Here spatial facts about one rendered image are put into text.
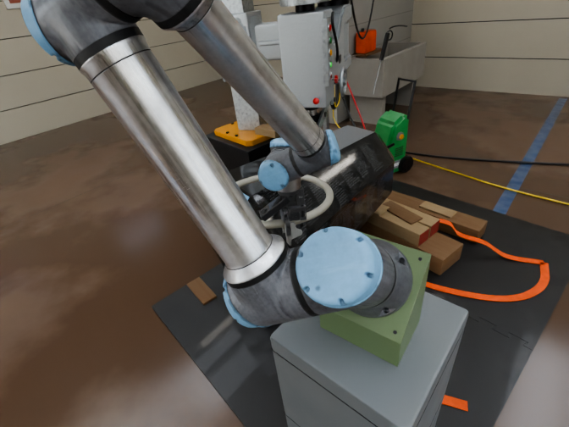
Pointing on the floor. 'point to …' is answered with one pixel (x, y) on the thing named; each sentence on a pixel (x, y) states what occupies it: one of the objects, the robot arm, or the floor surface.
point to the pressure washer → (396, 132)
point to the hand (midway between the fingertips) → (286, 238)
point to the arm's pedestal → (367, 373)
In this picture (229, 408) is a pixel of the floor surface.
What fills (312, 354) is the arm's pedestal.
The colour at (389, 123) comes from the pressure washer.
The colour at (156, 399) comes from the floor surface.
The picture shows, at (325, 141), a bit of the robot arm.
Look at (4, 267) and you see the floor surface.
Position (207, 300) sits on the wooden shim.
